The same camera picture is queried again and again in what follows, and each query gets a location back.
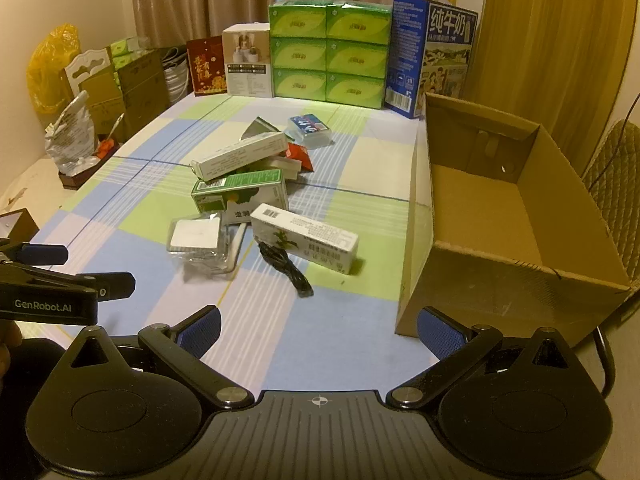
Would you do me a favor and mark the green tissue pack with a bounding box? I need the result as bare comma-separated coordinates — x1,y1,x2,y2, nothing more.
110,35,147,69

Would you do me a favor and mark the white cutout cardboard box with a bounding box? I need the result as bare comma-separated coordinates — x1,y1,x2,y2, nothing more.
65,47,126,136

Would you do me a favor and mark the brown cardboard box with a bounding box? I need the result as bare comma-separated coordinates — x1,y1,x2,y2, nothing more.
119,52,169,142
395,92,634,349

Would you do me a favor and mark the stack of green tissue boxes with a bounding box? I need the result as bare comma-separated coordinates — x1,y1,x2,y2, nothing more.
267,0,393,110

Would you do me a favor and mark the closed brown cardboard box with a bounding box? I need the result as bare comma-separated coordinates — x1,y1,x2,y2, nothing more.
119,52,169,142

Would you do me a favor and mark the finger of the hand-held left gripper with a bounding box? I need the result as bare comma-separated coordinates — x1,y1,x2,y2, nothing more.
75,272,136,299
0,241,69,267

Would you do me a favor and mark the long white medicine box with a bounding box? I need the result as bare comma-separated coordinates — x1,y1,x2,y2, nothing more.
191,131,289,182

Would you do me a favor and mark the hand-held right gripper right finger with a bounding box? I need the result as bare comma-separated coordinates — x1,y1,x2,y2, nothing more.
386,307,576,409

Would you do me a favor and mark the silver foil bag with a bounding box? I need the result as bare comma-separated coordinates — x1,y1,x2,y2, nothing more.
44,91,99,171

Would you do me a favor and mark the green white medicine box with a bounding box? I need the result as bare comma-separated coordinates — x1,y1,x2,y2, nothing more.
191,169,290,225

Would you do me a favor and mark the black cable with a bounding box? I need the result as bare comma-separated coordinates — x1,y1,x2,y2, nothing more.
256,241,314,298

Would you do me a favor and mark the blue milk carton box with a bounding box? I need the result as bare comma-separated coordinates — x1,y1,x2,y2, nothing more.
385,0,480,120

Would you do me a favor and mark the yellow plastic bag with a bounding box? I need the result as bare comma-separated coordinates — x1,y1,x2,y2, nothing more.
26,24,81,115

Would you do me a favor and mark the small brown box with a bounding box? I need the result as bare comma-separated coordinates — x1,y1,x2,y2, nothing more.
0,208,39,244

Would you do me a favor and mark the wooden base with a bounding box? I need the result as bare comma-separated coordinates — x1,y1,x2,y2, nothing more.
57,157,102,189

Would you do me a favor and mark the dark red gift box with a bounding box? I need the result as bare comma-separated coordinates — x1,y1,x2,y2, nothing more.
186,37,226,97

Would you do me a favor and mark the white box with plant print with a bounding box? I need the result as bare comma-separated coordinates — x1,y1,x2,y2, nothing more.
250,203,359,276

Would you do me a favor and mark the quilted chair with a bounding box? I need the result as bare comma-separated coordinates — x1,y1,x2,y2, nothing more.
581,120,640,401

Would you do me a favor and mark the clear plastic pack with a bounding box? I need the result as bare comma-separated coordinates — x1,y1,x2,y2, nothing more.
166,212,231,274

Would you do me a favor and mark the golden curtain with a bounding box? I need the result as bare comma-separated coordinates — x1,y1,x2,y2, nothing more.
442,0,640,161

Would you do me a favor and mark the white product box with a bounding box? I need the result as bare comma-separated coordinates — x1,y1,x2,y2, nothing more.
221,23,275,98

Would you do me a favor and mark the white striped bag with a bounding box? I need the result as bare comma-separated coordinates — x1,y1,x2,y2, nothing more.
164,47,194,107

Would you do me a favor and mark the red candy packet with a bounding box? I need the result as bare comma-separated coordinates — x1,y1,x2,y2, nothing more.
285,142,315,173

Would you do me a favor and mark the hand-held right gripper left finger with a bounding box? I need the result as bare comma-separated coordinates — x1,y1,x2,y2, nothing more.
62,305,255,410

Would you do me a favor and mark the blue tissue packet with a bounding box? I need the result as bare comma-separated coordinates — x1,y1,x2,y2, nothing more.
286,112,333,150

